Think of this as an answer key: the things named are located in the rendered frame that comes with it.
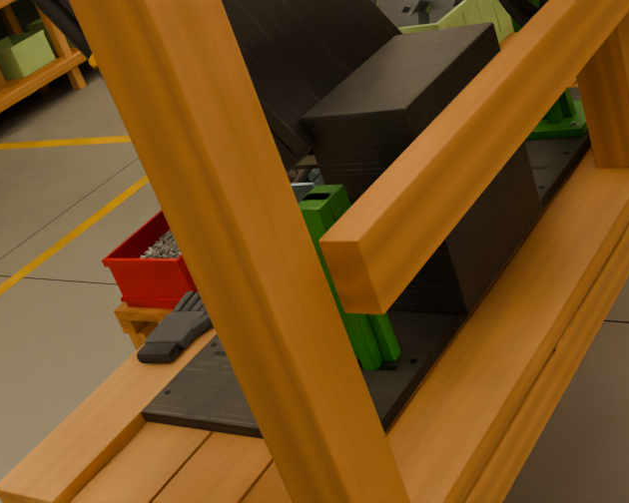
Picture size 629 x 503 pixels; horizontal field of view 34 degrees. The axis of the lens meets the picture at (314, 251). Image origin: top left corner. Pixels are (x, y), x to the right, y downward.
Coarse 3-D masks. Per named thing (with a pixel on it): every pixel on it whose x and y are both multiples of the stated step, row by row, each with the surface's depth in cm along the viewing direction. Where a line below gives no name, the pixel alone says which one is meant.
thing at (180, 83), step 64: (128, 0) 86; (192, 0) 90; (128, 64) 91; (192, 64) 90; (128, 128) 95; (192, 128) 91; (256, 128) 97; (192, 192) 96; (256, 192) 97; (192, 256) 101; (256, 256) 97; (256, 320) 101; (320, 320) 105; (256, 384) 107; (320, 384) 105; (320, 448) 107; (384, 448) 115
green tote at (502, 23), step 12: (468, 0) 276; (480, 0) 281; (492, 0) 285; (456, 12) 271; (468, 12) 277; (480, 12) 280; (492, 12) 286; (504, 12) 291; (432, 24) 266; (444, 24) 267; (456, 24) 272; (468, 24) 277; (504, 24) 291; (504, 36) 291
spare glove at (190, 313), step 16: (192, 304) 182; (176, 320) 178; (192, 320) 176; (208, 320) 176; (160, 336) 175; (176, 336) 173; (192, 336) 174; (144, 352) 172; (160, 352) 170; (176, 352) 171
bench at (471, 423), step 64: (576, 192) 180; (512, 256) 170; (576, 256) 162; (512, 320) 153; (576, 320) 157; (448, 384) 144; (512, 384) 140; (128, 448) 157; (192, 448) 151; (256, 448) 146; (448, 448) 132; (512, 448) 140
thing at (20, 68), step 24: (0, 0) 688; (48, 24) 725; (0, 48) 746; (24, 48) 715; (48, 48) 730; (72, 48) 748; (0, 72) 702; (24, 72) 715; (48, 72) 719; (72, 72) 740; (0, 96) 695; (24, 96) 704
